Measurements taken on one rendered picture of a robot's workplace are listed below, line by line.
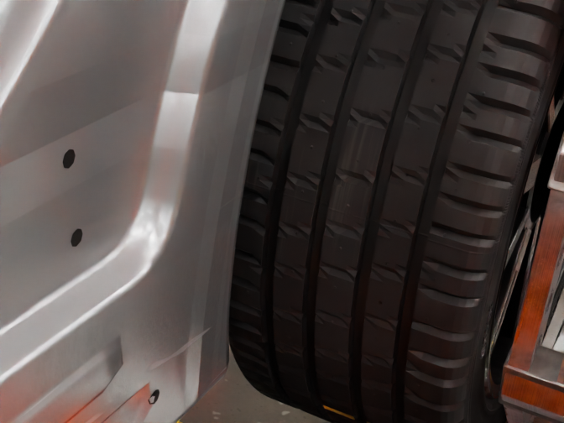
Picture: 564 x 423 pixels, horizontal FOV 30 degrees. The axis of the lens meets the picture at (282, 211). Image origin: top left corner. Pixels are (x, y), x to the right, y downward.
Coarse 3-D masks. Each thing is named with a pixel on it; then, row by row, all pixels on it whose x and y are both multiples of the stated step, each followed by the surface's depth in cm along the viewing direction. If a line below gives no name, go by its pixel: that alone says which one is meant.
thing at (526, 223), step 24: (552, 96) 84; (552, 120) 101; (552, 144) 114; (528, 192) 102; (528, 216) 104; (528, 240) 109; (504, 264) 87; (528, 264) 115; (504, 288) 107; (504, 312) 109; (504, 336) 121; (504, 360) 116
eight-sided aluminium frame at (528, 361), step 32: (544, 224) 82; (544, 256) 83; (544, 288) 84; (544, 320) 87; (512, 352) 87; (544, 352) 88; (512, 384) 88; (544, 384) 87; (512, 416) 96; (544, 416) 90
